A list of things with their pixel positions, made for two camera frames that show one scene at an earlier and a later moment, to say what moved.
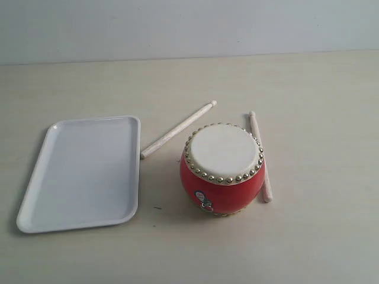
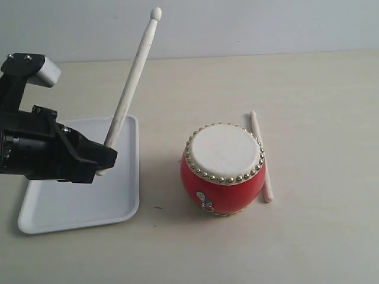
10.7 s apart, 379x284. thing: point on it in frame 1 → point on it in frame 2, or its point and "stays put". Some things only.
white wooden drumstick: (267, 194) stays put
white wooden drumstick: (147, 151) → (131, 83)
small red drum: (222, 168) stays put
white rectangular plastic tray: (87, 173) stays put
